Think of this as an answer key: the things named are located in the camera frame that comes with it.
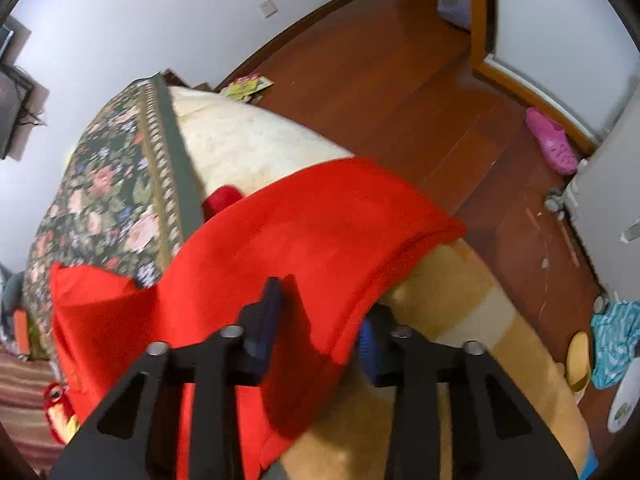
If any grey cloth bundle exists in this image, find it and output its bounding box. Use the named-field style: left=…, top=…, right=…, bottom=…
left=437, top=0, right=473, bottom=31

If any floral bedspread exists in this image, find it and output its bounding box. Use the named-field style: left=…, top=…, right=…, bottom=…
left=22, top=74, right=206, bottom=361

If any grey caster wheel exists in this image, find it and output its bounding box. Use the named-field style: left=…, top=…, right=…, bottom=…
left=544, top=187, right=568, bottom=218

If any pink clog shoe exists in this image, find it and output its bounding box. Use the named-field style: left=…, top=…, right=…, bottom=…
left=524, top=106, right=579, bottom=176

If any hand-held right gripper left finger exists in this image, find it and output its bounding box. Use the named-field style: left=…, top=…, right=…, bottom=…
left=47, top=276, right=286, bottom=480

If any wooden door frame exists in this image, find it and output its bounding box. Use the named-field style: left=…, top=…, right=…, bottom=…
left=465, top=0, right=498, bottom=76

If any striped curtain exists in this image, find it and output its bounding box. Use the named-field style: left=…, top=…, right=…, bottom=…
left=0, top=345, right=71, bottom=476

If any grey shark plush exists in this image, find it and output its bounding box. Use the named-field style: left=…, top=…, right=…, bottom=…
left=0, top=266, right=25, bottom=331

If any yellow slipper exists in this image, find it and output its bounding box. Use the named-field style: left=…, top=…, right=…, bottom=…
left=565, top=331, right=593, bottom=393

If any black wall television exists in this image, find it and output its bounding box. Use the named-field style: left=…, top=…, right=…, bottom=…
left=0, top=25, right=36, bottom=161

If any colourful packet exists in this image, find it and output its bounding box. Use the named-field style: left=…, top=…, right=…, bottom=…
left=220, top=74, right=275, bottom=106

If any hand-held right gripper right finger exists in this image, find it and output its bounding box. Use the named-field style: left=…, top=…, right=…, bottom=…
left=356, top=304, right=580, bottom=480

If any red garment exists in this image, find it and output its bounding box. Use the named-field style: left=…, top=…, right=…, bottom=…
left=49, top=156, right=468, bottom=480

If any white plastic object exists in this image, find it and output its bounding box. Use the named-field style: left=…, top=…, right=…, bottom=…
left=606, top=370, right=640, bottom=433

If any red plush toy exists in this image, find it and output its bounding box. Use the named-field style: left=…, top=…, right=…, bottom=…
left=42, top=381, right=81, bottom=446

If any teal patterned cloth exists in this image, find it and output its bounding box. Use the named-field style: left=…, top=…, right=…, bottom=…
left=590, top=300, right=640, bottom=390

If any white cabinet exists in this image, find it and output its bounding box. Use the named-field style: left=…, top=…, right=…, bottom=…
left=565, top=105, right=640, bottom=306

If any cream bed sheet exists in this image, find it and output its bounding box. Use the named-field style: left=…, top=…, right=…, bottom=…
left=167, top=86, right=356, bottom=201

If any orange box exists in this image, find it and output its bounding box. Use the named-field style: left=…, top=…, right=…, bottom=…
left=12, top=310, right=31, bottom=356

